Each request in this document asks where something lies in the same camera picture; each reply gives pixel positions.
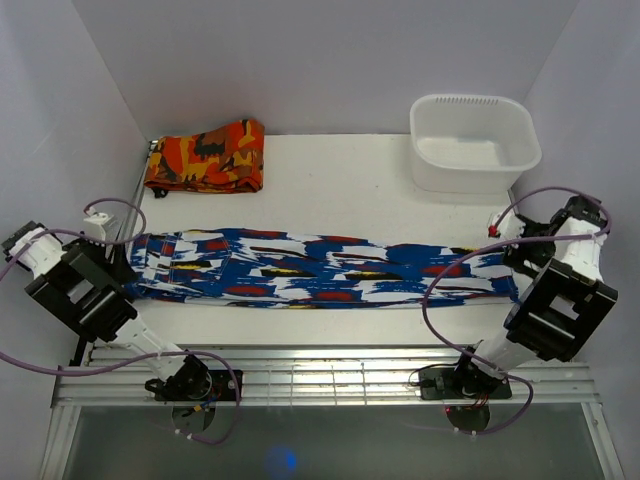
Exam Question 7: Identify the orange camouflage folded trousers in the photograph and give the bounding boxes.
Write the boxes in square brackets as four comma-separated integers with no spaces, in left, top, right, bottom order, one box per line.
[144,118,265,198]

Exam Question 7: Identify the white plastic basin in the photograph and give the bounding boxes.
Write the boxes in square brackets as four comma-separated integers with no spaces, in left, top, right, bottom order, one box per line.
[409,94,542,194]

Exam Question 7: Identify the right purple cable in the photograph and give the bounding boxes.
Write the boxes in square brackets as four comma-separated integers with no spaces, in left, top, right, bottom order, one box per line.
[399,186,614,437]

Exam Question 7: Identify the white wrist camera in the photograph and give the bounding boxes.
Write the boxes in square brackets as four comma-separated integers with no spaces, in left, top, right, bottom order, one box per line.
[487,211,525,241]
[82,212,120,245]

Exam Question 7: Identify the blue white patterned trousers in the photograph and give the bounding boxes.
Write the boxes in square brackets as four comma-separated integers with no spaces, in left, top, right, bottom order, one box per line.
[125,228,518,309]

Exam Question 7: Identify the purple cable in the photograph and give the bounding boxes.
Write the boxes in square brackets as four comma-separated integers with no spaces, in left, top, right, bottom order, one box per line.
[0,197,244,446]
[399,186,614,437]

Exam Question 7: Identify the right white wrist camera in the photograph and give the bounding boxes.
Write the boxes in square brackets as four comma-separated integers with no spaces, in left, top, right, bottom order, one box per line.
[487,211,525,241]

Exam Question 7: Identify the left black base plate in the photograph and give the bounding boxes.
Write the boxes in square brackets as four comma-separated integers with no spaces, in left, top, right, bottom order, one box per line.
[144,369,244,403]

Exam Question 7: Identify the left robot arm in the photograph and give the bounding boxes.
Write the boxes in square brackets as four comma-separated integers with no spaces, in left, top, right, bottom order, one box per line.
[1,221,214,401]

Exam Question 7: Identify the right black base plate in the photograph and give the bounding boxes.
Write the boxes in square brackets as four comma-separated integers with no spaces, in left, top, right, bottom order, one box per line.
[417,366,512,400]

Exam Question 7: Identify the aluminium rail frame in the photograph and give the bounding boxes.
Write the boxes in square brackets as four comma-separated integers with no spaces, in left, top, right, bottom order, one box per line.
[39,345,624,479]

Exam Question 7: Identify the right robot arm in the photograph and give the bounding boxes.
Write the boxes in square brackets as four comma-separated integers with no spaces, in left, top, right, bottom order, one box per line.
[451,195,618,397]

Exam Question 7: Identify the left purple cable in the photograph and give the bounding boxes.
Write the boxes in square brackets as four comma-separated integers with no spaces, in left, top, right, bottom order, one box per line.
[0,197,244,446]

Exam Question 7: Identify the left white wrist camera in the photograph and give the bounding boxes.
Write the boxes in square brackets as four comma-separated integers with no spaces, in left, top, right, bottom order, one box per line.
[82,212,120,245]

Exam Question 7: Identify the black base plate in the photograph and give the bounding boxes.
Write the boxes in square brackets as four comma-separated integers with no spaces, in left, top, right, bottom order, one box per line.
[144,369,244,403]
[417,366,512,400]

